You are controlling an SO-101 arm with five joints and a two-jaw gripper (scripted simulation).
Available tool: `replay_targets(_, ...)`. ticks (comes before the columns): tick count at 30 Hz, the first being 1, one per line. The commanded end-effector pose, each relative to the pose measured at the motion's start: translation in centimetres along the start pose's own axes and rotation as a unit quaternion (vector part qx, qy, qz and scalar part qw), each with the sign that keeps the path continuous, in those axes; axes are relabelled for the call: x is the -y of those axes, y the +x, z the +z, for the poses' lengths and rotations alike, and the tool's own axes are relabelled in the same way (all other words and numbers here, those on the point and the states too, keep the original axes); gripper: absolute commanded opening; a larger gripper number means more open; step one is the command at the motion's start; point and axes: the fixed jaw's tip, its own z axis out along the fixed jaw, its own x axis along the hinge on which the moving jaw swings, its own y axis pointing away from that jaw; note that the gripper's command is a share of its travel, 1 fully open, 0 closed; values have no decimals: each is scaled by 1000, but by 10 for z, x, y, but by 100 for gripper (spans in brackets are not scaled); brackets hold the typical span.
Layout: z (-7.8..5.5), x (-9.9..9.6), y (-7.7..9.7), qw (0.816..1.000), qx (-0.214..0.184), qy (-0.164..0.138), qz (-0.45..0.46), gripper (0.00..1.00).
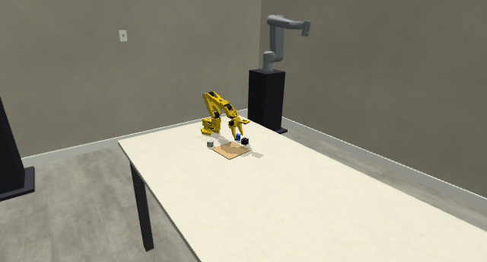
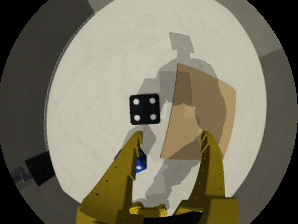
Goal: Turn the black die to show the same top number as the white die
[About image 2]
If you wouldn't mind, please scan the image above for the tan flat mat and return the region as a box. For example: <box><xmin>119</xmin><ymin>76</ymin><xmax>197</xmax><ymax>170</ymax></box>
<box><xmin>160</xmin><ymin>63</ymin><xmax>236</xmax><ymax>160</ymax></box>

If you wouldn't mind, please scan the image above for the blue die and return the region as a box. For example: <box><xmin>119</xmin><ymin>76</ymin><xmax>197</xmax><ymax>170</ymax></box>
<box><xmin>114</xmin><ymin>148</ymin><xmax>147</xmax><ymax>173</ymax></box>

